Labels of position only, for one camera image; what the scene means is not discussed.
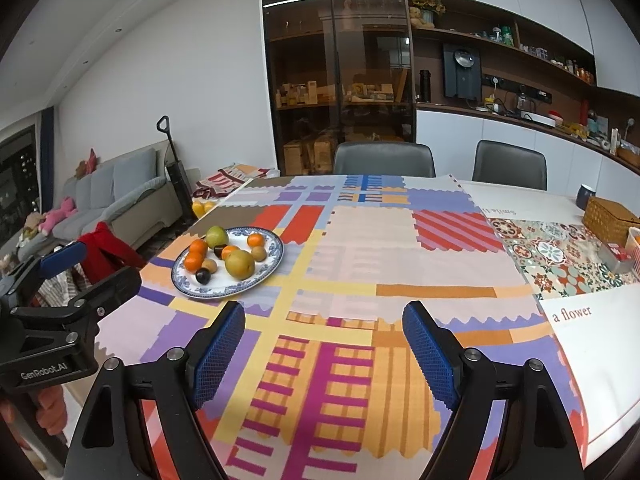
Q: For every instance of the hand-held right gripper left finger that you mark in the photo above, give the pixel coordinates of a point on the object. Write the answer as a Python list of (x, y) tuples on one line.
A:
[(220, 355)]

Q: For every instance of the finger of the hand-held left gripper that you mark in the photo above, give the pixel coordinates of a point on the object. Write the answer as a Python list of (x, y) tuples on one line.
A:
[(110, 285), (62, 257)]

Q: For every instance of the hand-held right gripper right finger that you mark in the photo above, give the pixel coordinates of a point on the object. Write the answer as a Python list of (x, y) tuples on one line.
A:
[(431, 355)]

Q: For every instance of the dark plum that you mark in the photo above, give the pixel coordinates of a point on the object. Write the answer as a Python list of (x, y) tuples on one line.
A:
[(202, 276), (220, 249)]

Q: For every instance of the large orange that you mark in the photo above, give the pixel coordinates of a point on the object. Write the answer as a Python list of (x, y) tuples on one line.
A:
[(194, 262)]

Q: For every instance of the brown kiwi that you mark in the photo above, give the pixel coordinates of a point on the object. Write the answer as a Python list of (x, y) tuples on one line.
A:
[(209, 265), (258, 253)]

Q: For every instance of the blue rimmed white plate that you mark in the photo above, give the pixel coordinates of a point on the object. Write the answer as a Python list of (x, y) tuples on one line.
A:
[(265, 270)]

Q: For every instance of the green apple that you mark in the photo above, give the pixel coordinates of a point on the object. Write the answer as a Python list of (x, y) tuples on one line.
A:
[(217, 234)]

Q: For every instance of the person's left hand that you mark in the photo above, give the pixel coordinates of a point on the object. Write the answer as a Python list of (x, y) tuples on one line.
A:
[(50, 407)]

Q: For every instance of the red garment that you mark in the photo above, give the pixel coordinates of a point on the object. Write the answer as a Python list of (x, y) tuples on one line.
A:
[(107, 250)]

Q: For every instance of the pink plush toy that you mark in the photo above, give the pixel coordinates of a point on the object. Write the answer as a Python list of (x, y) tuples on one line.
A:
[(57, 214)]

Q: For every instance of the grey sofa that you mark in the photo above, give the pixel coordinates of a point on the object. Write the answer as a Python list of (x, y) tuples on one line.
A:
[(115, 195)]

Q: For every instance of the yellow pear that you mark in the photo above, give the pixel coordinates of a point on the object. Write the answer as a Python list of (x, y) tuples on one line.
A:
[(239, 265)]

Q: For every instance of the red plush toy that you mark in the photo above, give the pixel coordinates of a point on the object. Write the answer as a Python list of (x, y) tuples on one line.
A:
[(89, 164)]

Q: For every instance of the blue curtain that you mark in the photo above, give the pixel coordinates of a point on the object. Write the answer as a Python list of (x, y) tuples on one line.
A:
[(47, 145)]

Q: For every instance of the colourful patchwork tablecloth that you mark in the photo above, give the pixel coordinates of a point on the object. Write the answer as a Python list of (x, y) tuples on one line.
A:
[(350, 270)]

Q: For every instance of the yellow fruit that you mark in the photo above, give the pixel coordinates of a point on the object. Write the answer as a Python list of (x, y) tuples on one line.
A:
[(200, 208)]

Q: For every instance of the black upright vacuum cleaner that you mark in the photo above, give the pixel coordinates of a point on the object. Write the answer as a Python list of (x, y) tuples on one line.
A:
[(177, 180)]

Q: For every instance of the red striped folded cloth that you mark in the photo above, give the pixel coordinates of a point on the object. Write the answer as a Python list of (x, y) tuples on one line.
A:
[(225, 180)]

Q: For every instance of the white floral tile tablecloth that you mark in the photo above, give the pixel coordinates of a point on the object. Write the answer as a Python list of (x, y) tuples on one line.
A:
[(550, 240)]

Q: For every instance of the grey dining chair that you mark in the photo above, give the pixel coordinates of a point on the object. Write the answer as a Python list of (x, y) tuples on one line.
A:
[(509, 164), (384, 159)]

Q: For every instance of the grey tin box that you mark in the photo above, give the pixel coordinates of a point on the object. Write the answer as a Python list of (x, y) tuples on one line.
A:
[(615, 260)]

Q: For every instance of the dark blue mug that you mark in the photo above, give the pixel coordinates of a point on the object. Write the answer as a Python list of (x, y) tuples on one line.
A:
[(585, 197)]

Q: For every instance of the wicker basket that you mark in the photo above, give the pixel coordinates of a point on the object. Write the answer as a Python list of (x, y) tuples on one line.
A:
[(612, 220)]

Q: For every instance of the white plastic basket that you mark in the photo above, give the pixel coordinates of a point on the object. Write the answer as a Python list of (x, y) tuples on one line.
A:
[(634, 255)]

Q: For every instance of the black thermos bottle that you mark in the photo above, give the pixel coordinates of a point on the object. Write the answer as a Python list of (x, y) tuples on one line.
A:
[(425, 86)]

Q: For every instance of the glass kettle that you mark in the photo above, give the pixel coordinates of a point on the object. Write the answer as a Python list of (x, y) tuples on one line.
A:
[(523, 100)]

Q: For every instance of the black water dispenser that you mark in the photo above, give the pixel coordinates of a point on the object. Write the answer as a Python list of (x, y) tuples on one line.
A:
[(461, 72)]

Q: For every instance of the dark glass display cabinet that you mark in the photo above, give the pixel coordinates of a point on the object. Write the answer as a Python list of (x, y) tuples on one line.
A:
[(340, 70)]

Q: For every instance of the teddy bear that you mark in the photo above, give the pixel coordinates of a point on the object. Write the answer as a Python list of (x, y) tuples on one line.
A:
[(421, 17)]

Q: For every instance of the sunflower bouquet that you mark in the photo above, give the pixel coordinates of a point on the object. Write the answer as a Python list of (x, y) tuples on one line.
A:
[(429, 5)]

